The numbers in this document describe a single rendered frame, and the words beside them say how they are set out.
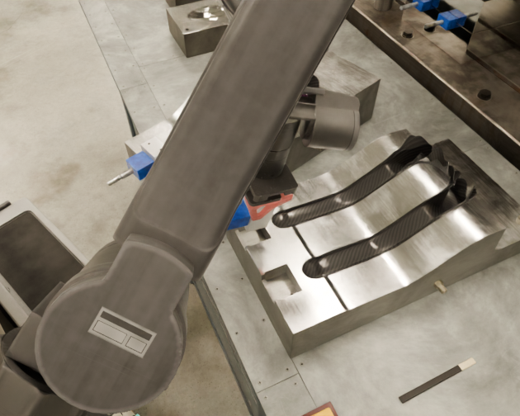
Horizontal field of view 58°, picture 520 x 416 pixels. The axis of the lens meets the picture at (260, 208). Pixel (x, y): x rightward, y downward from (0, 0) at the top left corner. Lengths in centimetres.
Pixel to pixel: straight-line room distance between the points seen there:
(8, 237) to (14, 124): 200
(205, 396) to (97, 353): 133
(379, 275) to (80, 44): 264
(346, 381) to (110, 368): 54
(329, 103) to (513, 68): 95
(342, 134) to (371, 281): 27
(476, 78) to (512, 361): 79
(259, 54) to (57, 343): 19
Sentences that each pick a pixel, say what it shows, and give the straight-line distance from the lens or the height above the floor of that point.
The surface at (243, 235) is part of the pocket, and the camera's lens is 81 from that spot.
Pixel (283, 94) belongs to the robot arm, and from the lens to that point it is 27.
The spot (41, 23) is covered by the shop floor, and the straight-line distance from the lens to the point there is 344.
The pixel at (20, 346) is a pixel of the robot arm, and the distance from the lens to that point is 32.
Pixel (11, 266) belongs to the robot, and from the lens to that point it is 64.
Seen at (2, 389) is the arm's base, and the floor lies 124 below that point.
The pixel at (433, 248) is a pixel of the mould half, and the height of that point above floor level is 91.
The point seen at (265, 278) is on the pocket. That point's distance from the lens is 75.
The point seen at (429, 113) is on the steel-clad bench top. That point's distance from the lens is 121.
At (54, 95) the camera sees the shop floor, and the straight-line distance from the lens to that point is 276.
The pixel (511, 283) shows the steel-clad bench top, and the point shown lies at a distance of 94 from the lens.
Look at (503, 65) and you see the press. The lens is 148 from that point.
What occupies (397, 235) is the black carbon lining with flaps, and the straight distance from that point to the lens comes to 81.
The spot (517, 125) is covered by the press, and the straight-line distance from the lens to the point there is 128.
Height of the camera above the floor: 151
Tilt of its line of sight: 50 degrees down
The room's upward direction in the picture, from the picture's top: straight up
